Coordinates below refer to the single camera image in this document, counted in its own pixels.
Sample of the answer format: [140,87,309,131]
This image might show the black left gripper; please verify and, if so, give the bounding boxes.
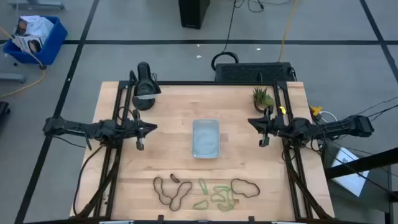
[124,108,158,151]

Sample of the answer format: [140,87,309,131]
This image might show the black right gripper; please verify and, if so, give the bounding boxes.
[248,106,284,147]

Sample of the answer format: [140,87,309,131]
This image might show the long black rubber band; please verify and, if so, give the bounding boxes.
[152,176,193,212]

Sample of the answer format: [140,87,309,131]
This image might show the medium black rubber band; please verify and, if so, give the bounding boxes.
[230,178,261,199]

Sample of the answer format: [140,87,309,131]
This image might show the white plastic bin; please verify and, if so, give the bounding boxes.
[191,118,221,160]

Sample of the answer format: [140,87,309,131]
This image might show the potted succulent plant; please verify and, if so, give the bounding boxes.
[251,86,276,113]

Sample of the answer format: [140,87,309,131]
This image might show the black perforated equipment case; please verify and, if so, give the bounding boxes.
[214,62,296,83]

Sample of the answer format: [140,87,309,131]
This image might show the yellow plug connector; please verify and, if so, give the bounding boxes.
[309,105,324,118]

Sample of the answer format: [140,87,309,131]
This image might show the white flat box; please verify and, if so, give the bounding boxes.
[330,146,371,198]

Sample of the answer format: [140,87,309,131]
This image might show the black beam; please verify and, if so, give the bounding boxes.
[324,147,398,180]

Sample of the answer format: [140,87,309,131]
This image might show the black tower box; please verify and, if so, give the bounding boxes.
[178,0,211,30]

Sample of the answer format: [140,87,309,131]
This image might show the blue plastic tote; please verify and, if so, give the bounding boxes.
[2,15,68,66]

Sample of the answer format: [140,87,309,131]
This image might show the grey metal stand foot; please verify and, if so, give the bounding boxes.
[0,72,26,84]
[8,0,65,11]

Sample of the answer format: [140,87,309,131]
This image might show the white printed cardboard box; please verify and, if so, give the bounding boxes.
[12,34,44,54]
[14,15,54,40]

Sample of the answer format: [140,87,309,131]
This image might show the black aluminium table frame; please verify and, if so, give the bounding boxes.
[74,80,333,220]

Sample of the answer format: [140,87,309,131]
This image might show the black coiled floor cable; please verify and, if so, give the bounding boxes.
[210,0,240,72]

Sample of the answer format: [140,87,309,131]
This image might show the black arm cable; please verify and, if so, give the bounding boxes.
[72,143,108,217]

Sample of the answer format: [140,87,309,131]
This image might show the yellow hanging cable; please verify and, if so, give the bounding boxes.
[277,0,300,62]

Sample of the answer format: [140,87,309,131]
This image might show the yellow floor cable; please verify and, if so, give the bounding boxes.
[0,26,47,99]

